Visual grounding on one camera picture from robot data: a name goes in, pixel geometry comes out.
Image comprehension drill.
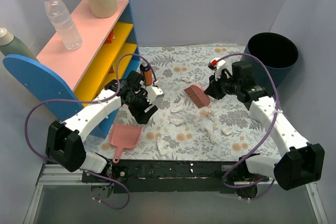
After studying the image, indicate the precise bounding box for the pink hand brush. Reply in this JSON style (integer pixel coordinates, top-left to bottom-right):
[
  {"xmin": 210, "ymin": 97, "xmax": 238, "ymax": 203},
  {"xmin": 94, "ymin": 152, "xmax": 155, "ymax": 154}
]
[{"xmin": 184, "ymin": 84, "xmax": 210, "ymax": 109}]

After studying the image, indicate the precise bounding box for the pink dustpan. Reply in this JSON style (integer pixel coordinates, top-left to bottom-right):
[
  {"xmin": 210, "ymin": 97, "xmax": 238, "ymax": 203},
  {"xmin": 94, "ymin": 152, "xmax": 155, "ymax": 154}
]
[{"xmin": 109, "ymin": 123, "xmax": 142, "ymax": 164}]

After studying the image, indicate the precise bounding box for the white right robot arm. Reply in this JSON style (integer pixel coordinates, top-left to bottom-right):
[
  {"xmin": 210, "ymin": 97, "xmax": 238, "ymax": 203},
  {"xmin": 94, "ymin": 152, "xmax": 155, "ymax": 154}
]
[{"xmin": 204, "ymin": 59, "xmax": 325, "ymax": 190}]

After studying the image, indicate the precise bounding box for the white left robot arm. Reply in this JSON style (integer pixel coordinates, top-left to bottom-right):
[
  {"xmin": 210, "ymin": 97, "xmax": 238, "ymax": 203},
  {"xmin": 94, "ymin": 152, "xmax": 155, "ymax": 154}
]
[{"xmin": 46, "ymin": 70, "xmax": 163, "ymax": 182}]

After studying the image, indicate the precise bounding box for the brown small bottle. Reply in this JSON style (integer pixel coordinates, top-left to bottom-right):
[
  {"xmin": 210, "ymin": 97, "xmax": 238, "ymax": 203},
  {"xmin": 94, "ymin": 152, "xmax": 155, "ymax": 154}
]
[{"xmin": 140, "ymin": 62, "xmax": 153, "ymax": 86}]

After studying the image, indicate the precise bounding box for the floral table mat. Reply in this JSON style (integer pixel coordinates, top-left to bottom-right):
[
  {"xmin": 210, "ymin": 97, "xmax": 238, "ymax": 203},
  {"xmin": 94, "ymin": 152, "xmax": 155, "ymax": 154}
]
[{"xmin": 49, "ymin": 45, "xmax": 289, "ymax": 162}]

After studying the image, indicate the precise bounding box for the dark blue trash bin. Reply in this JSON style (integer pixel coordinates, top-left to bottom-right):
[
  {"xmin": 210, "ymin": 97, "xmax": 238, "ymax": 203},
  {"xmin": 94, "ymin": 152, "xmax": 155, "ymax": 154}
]
[{"xmin": 241, "ymin": 33, "xmax": 299, "ymax": 95}]

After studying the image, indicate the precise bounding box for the orange item in shelf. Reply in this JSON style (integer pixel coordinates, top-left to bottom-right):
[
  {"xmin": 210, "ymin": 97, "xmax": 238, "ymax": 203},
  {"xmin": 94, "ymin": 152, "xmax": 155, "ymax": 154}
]
[{"xmin": 104, "ymin": 29, "xmax": 115, "ymax": 44}]

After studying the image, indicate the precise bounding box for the blue pink yellow shelf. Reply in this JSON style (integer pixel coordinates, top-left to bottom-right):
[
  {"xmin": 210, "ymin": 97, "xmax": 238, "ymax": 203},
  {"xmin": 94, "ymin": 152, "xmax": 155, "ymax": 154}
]
[{"xmin": 2, "ymin": 0, "xmax": 142, "ymax": 139}]

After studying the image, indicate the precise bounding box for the clear plastic water bottle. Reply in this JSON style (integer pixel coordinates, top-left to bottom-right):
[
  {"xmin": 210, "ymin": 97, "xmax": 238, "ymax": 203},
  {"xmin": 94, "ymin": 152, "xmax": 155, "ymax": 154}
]
[{"xmin": 44, "ymin": 0, "xmax": 82, "ymax": 50}]

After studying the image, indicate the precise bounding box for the green metal bottle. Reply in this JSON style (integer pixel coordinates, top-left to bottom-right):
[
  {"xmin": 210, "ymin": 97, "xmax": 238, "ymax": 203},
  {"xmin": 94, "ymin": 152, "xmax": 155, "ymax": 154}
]
[{"xmin": 1, "ymin": 28, "xmax": 38, "ymax": 61}]

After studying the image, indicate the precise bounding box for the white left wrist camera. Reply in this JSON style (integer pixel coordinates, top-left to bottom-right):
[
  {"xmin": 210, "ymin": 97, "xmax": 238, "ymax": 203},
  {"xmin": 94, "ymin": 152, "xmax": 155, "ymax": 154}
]
[{"xmin": 145, "ymin": 86, "xmax": 164, "ymax": 104}]

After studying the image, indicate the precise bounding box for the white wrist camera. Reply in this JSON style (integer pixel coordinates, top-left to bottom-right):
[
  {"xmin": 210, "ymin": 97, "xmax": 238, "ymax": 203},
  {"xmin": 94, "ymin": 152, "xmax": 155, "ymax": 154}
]
[
  {"xmin": 145, "ymin": 86, "xmax": 164, "ymax": 104},
  {"xmin": 208, "ymin": 58, "xmax": 226, "ymax": 81}
]

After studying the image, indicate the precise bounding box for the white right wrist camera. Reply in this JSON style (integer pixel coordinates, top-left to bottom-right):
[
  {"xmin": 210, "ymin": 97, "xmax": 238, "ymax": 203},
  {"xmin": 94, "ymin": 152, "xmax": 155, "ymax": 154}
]
[{"xmin": 208, "ymin": 58, "xmax": 226, "ymax": 81}]

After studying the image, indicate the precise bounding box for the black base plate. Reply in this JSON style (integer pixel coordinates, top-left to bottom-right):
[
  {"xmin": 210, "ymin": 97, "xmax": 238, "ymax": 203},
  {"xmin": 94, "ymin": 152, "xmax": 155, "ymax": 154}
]
[{"xmin": 81, "ymin": 159, "xmax": 271, "ymax": 195}]

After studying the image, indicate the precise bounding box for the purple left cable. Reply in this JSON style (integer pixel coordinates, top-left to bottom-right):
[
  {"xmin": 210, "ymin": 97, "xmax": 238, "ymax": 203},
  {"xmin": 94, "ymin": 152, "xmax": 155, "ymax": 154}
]
[{"xmin": 24, "ymin": 54, "xmax": 160, "ymax": 210}]

